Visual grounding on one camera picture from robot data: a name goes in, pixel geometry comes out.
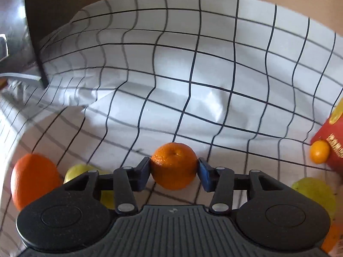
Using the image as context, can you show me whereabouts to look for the tangerine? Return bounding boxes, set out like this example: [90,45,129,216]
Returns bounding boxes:
[150,142,198,190]
[321,222,342,254]

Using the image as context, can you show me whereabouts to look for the yellow-green apple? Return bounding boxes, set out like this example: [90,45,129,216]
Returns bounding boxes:
[63,164,114,210]

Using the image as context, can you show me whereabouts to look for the large orange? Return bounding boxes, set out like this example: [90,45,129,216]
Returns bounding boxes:
[11,153,63,211]

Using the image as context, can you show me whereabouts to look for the white black grid tablecloth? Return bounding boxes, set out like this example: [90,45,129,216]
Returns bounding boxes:
[1,0,342,256]

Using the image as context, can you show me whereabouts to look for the green pear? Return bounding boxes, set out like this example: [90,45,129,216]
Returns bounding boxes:
[291,177,336,221]

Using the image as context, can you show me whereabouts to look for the tiny kumquat by bag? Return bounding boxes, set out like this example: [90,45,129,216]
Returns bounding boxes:
[310,140,330,164]

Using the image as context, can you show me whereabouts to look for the red snack bag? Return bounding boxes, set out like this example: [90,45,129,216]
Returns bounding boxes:
[310,100,342,177]

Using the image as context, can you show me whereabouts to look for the tangerine beside pear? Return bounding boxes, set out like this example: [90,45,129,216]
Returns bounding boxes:
[321,222,342,254]

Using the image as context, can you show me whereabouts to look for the black monitor left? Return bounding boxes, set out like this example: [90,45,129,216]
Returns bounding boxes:
[0,0,49,88]

